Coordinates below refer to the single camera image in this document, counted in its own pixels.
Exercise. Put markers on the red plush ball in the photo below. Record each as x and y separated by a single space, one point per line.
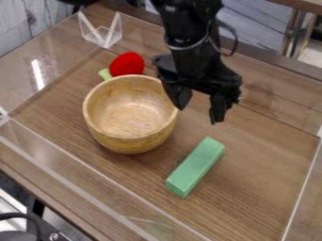
127 63

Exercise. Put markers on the metal table leg background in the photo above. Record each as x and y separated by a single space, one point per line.
298 33

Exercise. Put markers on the black table frame leg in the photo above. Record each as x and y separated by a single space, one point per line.
56 229

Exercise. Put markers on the light green flat piece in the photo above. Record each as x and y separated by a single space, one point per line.
104 74

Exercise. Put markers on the green stick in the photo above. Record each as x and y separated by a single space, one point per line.
194 167

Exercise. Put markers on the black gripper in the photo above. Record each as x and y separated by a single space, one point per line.
194 67

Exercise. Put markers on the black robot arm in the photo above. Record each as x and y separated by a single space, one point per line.
190 20

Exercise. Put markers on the brown wooden bowl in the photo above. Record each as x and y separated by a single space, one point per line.
129 114

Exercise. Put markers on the clear acrylic tray wall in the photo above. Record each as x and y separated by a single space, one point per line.
103 209

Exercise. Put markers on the clear acrylic stand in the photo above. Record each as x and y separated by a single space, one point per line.
101 36

